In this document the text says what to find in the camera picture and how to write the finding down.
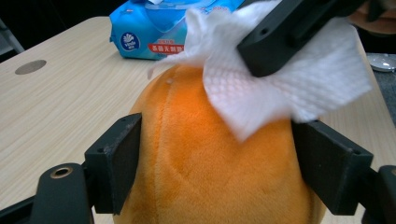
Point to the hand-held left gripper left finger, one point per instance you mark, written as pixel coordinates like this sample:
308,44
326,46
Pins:
118,161

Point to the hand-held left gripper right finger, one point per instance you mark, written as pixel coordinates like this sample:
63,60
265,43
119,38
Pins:
333,168

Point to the white wet wipe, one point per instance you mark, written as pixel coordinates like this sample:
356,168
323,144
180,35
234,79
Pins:
311,90

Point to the orange plush toy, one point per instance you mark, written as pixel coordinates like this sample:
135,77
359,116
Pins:
211,174

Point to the blue wet wipes pack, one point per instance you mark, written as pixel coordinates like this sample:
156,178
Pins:
149,31

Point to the round clear plastic lid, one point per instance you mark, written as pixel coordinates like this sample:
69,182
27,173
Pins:
384,62

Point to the white metal stand frame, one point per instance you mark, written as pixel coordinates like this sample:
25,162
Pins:
7,37

